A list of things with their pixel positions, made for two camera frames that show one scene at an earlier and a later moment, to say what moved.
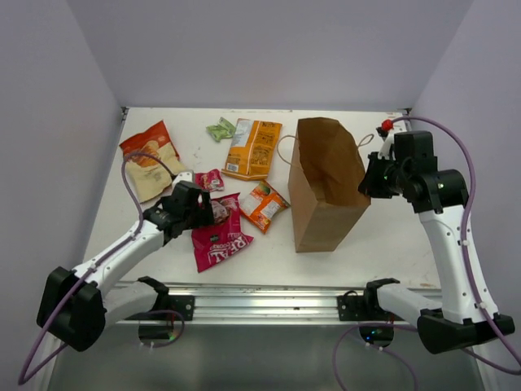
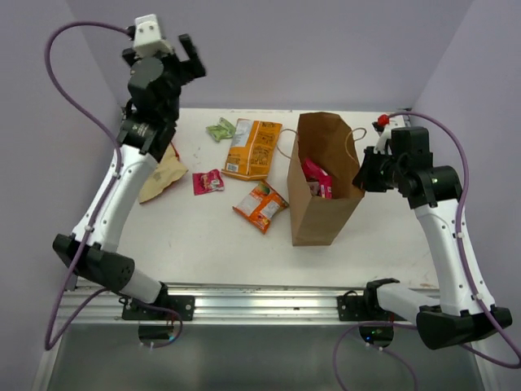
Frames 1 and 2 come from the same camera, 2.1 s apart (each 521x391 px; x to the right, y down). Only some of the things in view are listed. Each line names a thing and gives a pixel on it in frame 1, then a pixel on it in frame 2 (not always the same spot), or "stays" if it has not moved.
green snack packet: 223,130 stays
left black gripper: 203,216 → 191,70
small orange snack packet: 261,204 stays
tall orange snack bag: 252,147 stays
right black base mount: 352,308 stays
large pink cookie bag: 216,242 → 315,174
